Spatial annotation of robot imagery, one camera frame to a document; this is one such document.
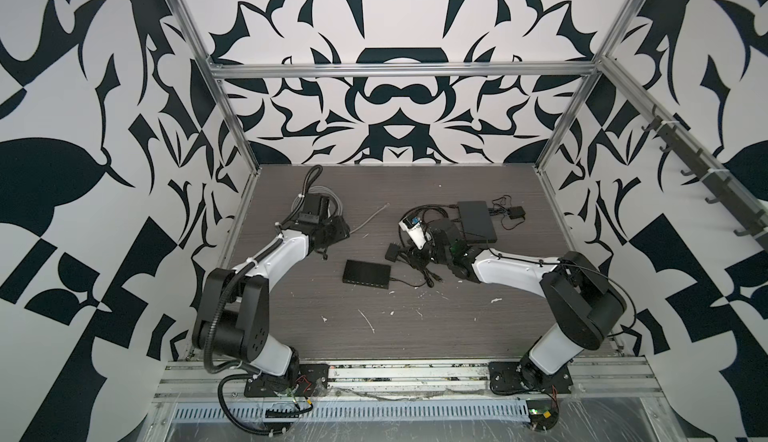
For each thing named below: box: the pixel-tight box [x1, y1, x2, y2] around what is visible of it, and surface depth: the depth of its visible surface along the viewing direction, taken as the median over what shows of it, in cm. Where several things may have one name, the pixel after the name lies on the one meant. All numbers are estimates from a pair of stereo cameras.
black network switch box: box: [457, 200, 498, 244], surface depth 105 cm
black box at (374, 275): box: [342, 259, 392, 290], surface depth 93 cm
